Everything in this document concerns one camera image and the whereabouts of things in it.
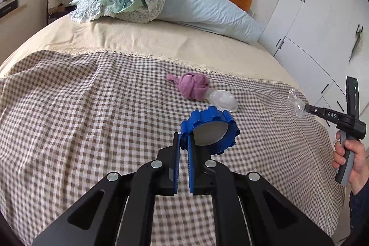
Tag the clear plastic wrapper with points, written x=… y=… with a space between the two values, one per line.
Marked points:
x=297 y=103

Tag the person's right hand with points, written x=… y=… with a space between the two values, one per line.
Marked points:
x=359 y=159

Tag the person's right forearm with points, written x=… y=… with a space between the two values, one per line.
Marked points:
x=360 y=211

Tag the purple cloth bundle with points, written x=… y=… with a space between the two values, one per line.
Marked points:
x=193 y=86

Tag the beige bed sheet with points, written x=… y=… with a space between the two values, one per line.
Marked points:
x=129 y=35

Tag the black flat box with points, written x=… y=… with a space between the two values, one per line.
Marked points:
x=7 y=8

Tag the brown checked blanket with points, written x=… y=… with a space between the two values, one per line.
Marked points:
x=86 y=119

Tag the white wardrobe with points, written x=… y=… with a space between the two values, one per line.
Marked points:
x=311 y=18

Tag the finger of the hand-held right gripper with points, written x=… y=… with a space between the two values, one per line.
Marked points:
x=314 y=111

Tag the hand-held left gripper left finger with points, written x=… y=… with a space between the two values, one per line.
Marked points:
x=176 y=165

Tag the clear plastic cup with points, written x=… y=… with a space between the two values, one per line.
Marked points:
x=223 y=100

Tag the blue round plastic spool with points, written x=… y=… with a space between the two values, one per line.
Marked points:
x=227 y=122

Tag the light blue pillow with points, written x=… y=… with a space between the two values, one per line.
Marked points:
x=207 y=12

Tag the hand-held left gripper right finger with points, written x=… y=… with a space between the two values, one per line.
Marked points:
x=190 y=168

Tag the grey metal hanger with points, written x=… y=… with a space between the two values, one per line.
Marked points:
x=357 y=41

